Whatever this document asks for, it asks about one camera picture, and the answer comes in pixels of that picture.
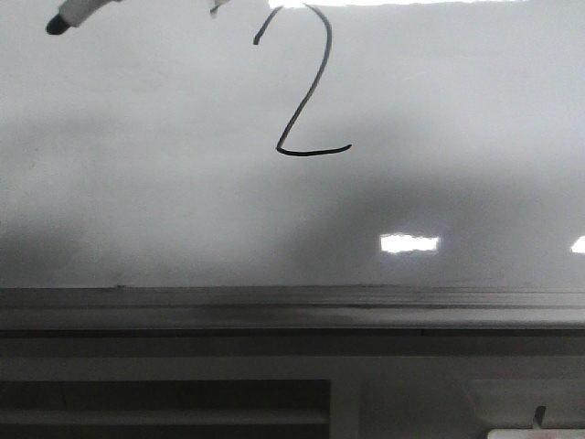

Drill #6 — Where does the black written number two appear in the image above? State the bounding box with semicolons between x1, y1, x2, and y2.
252;2;353;158

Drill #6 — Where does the grey aluminium marker tray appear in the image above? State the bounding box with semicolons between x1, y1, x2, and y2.
1;285;584;331

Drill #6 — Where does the white black whiteboard marker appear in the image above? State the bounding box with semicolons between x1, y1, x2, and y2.
45;0;113;36

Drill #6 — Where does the white whiteboard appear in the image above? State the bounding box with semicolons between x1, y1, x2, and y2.
1;1;584;289

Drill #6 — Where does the white object with red edge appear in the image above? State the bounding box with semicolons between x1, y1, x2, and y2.
486;429;585;439

